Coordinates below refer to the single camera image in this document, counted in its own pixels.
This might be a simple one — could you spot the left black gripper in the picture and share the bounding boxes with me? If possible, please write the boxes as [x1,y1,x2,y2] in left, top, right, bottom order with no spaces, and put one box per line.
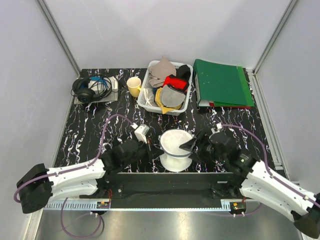
[122,136,164,167]

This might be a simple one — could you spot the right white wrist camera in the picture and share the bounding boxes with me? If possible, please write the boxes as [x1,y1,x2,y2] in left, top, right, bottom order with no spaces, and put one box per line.
[211,123,224,135]

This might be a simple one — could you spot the silver tray with items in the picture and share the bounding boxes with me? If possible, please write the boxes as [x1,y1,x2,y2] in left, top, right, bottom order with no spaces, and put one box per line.
[73,75,119,105]

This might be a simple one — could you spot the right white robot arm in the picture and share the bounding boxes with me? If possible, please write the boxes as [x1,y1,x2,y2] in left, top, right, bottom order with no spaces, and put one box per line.
[179,131,320,239]

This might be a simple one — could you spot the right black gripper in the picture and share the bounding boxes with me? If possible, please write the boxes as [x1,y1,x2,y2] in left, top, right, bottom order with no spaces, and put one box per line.
[179,129,227,166]

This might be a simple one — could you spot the beige garment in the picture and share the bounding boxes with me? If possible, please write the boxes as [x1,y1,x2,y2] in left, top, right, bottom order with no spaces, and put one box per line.
[148,56,177,88]

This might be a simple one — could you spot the yellow garment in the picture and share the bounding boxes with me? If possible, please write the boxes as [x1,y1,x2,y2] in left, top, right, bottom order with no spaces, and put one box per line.
[154,87,183,114]

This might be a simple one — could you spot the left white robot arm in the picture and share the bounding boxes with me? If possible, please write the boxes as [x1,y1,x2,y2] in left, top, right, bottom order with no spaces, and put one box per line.
[13,139,164,214]

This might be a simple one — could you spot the black headphones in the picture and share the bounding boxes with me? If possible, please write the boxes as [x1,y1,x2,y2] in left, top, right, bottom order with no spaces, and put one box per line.
[70,74,113,103]

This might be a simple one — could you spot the yellow mug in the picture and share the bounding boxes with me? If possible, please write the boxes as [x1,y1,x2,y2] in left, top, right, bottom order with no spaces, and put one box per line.
[126,77,142,98]

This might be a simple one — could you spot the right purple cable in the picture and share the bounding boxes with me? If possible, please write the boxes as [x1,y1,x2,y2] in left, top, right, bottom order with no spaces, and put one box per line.
[219,123,320,218]

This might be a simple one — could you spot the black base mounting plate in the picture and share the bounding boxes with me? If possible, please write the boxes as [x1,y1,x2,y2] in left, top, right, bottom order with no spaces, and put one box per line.
[80,172,243,209]

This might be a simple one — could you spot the red and black garment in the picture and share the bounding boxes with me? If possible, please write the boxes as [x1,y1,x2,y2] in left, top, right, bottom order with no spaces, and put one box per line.
[163,74,190,93]

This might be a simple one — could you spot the white mesh laundry bag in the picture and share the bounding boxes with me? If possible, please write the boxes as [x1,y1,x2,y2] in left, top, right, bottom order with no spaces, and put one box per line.
[159,129,193,173]

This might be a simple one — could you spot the white plastic laundry basket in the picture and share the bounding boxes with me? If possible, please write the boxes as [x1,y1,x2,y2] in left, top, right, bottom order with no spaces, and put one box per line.
[137,57,193,116]

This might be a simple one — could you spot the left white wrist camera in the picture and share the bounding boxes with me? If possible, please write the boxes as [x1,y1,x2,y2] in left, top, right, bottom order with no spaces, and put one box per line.
[131,123,150,144]

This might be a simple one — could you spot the green ring binder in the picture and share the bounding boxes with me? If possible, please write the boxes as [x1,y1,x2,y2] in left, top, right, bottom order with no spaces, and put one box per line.
[193,59,255,109]

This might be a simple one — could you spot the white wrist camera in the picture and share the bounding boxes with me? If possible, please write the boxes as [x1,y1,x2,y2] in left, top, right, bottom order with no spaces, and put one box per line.
[211,123,224,135]
[131,123,150,144]

